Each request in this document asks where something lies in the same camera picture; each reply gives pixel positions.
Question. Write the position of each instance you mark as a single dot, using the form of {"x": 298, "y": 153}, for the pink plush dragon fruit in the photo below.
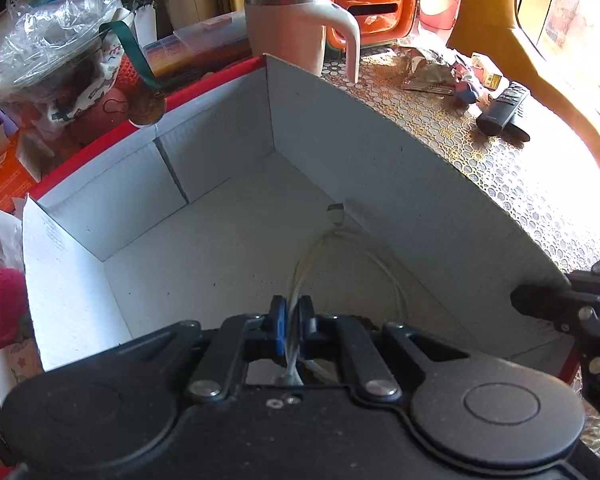
{"x": 2, "y": 305}

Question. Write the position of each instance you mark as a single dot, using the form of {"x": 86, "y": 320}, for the snack wrappers pile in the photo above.
{"x": 425, "y": 67}

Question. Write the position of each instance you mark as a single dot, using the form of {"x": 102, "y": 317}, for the beige mug with steel rim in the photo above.
{"x": 285, "y": 30}

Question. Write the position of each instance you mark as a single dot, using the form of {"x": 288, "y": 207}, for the black remote control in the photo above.
{"x": 502, "y": 110}

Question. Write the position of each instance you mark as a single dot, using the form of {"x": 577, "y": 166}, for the red and white cardboard box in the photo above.
{"x": 220, "y": 240}

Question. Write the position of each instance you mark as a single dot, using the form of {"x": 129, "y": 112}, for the yellow chair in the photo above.
{"x": 490, "y": 20}

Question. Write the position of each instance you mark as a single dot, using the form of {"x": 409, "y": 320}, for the small yellow box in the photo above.
{"x": 489, "y": 74}

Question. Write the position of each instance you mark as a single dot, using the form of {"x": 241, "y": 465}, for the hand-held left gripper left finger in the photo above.
{"x": 278, "y": 327}

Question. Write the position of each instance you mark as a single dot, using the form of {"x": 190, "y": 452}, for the red plastic bucket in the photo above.
{"x": 437, "y": 10}

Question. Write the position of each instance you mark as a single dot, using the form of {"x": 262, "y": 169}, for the clear plastic bag of fruit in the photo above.
{"x": 55, "y": 35}

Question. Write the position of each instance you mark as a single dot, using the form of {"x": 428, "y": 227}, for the blue and red small packet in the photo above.
{"x": 466, "y": 91}

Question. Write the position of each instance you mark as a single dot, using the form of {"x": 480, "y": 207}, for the green ribbon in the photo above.
{"x": 132, "y": 55}

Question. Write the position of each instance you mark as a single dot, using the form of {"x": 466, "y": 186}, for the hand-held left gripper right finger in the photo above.
{"x": 306, "y": 325}

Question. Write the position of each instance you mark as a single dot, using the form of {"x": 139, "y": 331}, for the orange tissue box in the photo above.
{"x": 5, "y": 175}

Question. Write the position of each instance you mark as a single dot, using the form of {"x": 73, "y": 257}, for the clear plastic organizer box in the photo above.
{"x": 200, "y": 50}

